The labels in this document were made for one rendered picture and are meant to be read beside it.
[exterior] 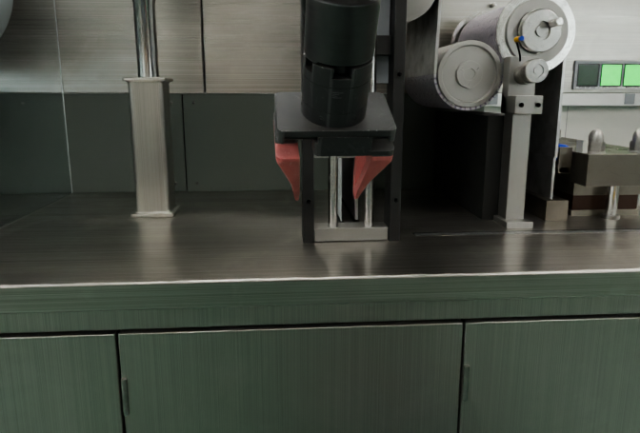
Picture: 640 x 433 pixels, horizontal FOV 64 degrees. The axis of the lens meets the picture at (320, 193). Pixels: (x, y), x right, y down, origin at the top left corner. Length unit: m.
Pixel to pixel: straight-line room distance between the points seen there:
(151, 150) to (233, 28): 0.39
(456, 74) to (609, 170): 0.34
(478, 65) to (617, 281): 0.44
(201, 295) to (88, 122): 0.74
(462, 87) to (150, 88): 0.58
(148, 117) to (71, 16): 0.40
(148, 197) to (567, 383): 0.80
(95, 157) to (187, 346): 0.70
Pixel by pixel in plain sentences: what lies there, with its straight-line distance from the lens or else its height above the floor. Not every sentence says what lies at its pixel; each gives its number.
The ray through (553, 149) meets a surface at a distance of 1.09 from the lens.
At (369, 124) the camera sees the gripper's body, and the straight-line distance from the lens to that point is 0.45.
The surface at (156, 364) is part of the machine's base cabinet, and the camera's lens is 0.80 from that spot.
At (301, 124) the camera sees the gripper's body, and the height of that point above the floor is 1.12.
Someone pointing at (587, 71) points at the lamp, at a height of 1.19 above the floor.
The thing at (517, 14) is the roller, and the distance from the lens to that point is 1.03.
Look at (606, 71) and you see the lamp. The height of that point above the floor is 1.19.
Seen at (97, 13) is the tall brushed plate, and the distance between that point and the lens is 1.35.
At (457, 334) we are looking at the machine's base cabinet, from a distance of 0.80.
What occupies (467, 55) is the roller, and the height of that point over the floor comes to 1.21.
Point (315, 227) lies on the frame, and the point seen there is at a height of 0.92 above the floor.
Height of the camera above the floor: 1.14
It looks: 11 degrees down
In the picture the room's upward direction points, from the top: straight up
